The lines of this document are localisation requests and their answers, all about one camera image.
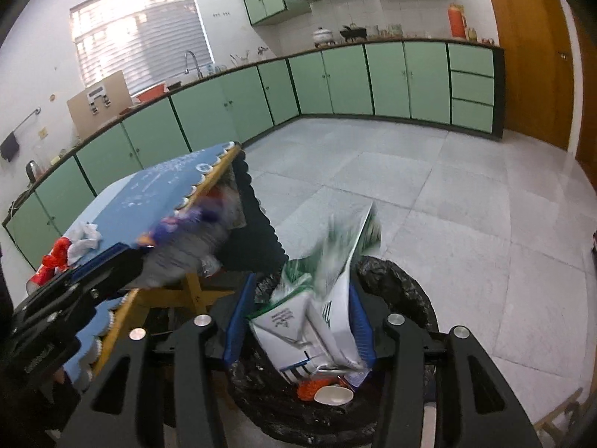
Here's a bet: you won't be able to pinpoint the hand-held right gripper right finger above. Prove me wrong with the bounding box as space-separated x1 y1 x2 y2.
347 284 544 448

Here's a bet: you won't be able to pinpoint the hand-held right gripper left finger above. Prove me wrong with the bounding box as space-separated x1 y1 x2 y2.
63 273 259 448

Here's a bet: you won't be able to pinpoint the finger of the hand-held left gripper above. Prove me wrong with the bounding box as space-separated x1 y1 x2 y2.
70 243 132 275
65 248 150 307

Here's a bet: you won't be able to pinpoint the white green paper carton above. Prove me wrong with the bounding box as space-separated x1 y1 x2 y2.
247 202 384 384

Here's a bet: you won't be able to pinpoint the trash bin with black bag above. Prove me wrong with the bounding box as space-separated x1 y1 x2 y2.
212 256 440 448

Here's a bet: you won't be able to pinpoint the white blue paper cup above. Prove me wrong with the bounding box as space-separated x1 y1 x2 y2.
314 385 354 406

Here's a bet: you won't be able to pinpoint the orange foam fruit net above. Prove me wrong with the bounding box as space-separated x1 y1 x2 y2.
297 375 342 403

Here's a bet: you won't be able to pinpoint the crumpled white tissue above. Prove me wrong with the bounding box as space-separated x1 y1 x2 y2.
66 223 102 263

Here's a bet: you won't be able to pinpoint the red white crumpled wrapper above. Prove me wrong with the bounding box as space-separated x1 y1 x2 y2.
41 237 72 286

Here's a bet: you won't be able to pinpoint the wooden table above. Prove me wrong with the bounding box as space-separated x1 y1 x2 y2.
92 147 244 380

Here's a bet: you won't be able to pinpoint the blue scalloped table mat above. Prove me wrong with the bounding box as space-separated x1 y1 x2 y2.
60 142 291 383

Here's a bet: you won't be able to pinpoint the dark hanging towel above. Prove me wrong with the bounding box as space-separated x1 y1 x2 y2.
0 133 21 162

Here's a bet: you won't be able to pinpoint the brown water dispenser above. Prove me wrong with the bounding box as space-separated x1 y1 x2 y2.
67 70 134 136

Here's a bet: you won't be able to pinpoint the metal towel bar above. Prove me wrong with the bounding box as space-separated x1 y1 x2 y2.
9 107 42 139

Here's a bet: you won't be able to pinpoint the red plastic basin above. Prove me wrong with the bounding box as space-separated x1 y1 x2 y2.
135 83 168 102

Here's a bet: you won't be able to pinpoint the chrome sink faucet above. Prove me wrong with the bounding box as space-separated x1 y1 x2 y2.
184 50 204 80

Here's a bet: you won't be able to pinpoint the white window blinds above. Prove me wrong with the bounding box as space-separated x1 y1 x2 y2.
69 0 211 97

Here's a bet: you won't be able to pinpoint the green base cabinets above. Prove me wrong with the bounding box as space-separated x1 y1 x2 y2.
2 39 506 268

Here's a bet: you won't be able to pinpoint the black wok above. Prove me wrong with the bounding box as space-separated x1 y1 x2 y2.
339 23 369 41

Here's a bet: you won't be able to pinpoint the row of glass jars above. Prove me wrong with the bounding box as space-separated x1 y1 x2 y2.
368 23 404 38

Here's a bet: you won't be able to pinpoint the brown wooden door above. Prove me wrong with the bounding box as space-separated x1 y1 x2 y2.
478 0 585 151
573 9 597 175

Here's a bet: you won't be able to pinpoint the orange thermos flask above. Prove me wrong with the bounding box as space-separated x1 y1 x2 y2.
448 3 466 39

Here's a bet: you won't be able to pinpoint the wooden stool frame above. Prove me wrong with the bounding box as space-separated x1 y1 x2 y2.
534 389 585 440

